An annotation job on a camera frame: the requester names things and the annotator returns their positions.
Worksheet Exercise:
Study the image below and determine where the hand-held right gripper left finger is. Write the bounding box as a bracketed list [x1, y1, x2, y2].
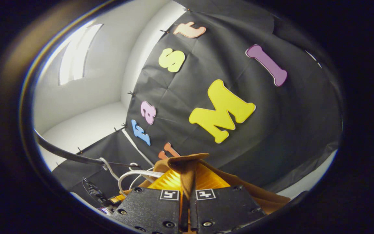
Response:
[111, 168, 187, 234]

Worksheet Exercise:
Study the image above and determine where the black backdrop cloth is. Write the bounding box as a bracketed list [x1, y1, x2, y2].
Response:
[52, 0, 343, 195]

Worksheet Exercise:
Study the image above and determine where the black clothes rack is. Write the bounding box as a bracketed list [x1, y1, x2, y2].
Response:
[34, 130, 141, 169]

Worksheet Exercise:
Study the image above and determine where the row of black cloth clips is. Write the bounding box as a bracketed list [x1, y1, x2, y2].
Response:
[56, 6, 192, 168]

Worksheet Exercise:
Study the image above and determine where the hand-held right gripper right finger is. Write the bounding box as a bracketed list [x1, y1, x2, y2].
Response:
[189, 162, 267, 234]

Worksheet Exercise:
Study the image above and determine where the white plastic clothes hanger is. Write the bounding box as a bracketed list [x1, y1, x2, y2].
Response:
[128, 162, 155, 189]
[99, 157, 165, 196]

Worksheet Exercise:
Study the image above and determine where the brown jacket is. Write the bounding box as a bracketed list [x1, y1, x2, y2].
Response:
[146, 153, 291, 215]

